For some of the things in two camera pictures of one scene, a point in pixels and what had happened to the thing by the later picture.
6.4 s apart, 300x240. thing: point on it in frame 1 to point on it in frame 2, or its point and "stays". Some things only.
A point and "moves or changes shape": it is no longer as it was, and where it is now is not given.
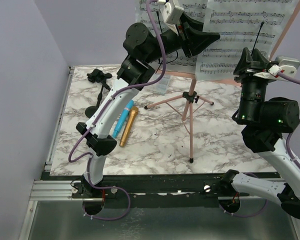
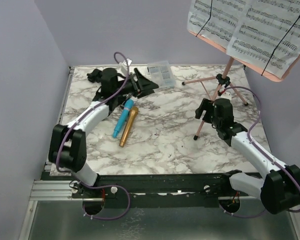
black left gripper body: x=185 y=39 to x=135 y=83
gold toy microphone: x=133 y=113 stays
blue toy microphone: x=122 y=120 stays
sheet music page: x=176 y=61 to x=219 y=20
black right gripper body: x=251 y=73 to x=205 y=114
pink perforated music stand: x=192 y=98 to x=224 y=79
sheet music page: x=252 y=24 moves or changes shape
